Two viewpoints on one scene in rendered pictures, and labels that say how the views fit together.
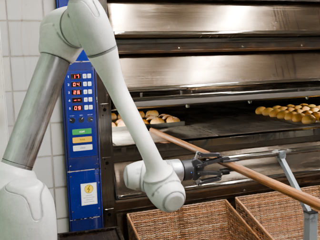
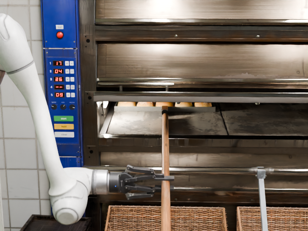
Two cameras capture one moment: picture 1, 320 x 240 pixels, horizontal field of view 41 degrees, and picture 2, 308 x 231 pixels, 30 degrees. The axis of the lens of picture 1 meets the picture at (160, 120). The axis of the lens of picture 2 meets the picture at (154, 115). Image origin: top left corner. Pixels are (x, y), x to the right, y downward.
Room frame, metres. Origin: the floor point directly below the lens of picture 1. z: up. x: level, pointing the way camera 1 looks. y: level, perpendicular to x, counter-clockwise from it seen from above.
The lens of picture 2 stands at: (-0.23, -0.93, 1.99)
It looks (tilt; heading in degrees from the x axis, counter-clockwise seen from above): 15 degrees down; 21
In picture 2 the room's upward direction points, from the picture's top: straight up
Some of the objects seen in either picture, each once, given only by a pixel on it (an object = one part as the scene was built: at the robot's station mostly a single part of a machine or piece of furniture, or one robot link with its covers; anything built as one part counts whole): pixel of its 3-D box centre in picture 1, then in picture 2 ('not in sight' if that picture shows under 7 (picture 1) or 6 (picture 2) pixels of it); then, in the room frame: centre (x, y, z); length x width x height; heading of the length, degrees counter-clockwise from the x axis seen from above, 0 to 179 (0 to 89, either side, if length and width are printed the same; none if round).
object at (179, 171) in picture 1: (173, 171); (101, 182); (1.53, -0.04, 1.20); 0.09 x 0.06 x 0.09; 20
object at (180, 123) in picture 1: (135, 123); (164, 101); (2.77, 0.16, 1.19); 0.55 x 0.36 x 0.03; 110
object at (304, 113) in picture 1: (306, 112); not in sight; (2.96, -1.02, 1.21); 0.61 x 0.48 x 0.06; 19
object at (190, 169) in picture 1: (192, 169); (121, 182); (1.55, -0.11, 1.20); 0.09 x 0.07 x 0.08; 110
